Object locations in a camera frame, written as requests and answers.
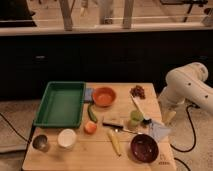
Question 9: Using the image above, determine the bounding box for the black cable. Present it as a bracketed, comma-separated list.
[170, 104, 201, 154]
[0, 112, 31, 144]

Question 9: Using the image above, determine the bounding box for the white handled brush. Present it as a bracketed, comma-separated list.
[131, 97, 152, 125]

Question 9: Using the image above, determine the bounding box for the dark maroon bowl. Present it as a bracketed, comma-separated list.
[130, 134, 159, 163]

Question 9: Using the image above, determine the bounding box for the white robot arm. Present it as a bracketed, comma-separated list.
[158, 62, 213, 124]

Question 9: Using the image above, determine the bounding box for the brown dried fruit pile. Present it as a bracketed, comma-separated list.
[130, 85, 145, 99]

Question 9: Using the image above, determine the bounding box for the black cable left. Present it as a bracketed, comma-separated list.
[0, 112, 31, 144]

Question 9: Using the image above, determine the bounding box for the black handled knife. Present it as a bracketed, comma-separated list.
[102, 123, 143, 135]

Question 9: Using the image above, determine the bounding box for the orange bowl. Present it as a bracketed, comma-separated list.
[92, 87, 116, 107]

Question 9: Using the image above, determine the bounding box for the light blue cloth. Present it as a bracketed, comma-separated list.
[149, 120, 171, 142]

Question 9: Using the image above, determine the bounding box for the green cup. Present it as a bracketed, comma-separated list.
[130, 110, 144, 126]

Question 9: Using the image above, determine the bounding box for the blue sponge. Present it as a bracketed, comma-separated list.
[84, 88, 93, 103]

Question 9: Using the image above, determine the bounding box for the green cucumber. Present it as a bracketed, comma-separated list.
[87, 104, 98, 123]

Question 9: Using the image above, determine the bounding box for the small metal cup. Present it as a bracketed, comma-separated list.
[32, 135, 49, 152]

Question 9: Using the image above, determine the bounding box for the green plastic tray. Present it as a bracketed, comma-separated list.
[34, 81, 86, 128]

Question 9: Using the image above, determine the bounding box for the black cable right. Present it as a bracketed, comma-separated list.
[170, 104, 201, 154]

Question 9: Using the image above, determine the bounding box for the orange fruit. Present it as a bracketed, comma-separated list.
[84, 121, 97, 134]

